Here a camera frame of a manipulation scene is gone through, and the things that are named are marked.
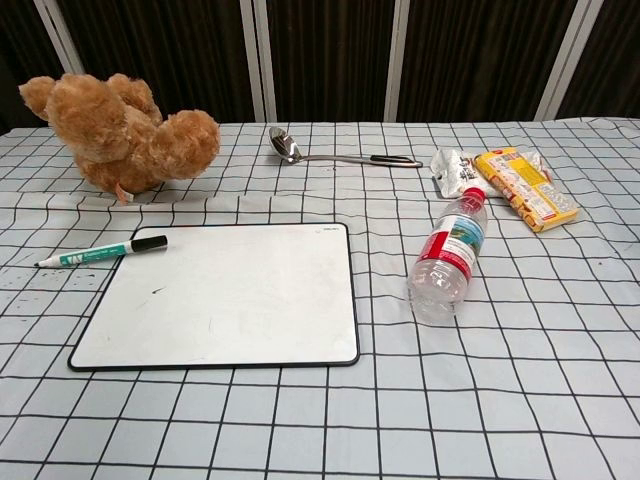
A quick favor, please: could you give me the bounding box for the brown plush teddy bear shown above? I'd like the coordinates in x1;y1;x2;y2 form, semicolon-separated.
18;72;222;205

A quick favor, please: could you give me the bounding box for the stainless steel ladle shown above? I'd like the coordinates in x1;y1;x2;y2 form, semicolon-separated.
268;126;424;170

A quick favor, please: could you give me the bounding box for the green whiteboard marker black cap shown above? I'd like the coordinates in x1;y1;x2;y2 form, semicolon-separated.
33;235;169;269

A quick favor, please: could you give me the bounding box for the white checkered tablecloth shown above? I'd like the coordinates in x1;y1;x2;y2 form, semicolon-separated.
0;117;640;480

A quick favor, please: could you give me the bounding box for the yellow snack package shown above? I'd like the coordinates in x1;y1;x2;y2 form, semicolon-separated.
472;146;581;235

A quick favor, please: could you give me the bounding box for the white foil snack pouch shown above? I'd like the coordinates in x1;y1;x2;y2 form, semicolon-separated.
431;148;494;200

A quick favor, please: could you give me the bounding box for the white whiteboard with black rim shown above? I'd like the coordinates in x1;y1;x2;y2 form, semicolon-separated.
67;222;362;372

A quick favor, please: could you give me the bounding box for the black folding partition screen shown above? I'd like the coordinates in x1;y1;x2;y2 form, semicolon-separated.
0;0;640;137

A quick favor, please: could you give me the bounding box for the clear plastic bottle red label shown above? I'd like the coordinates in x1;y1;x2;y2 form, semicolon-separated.
405;187;489;324

